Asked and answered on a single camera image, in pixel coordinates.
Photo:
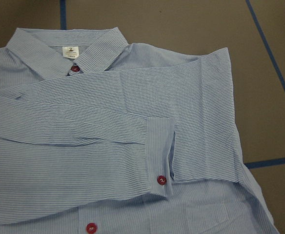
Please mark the light blue striped shirt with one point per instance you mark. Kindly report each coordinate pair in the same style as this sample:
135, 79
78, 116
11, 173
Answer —
99, 136

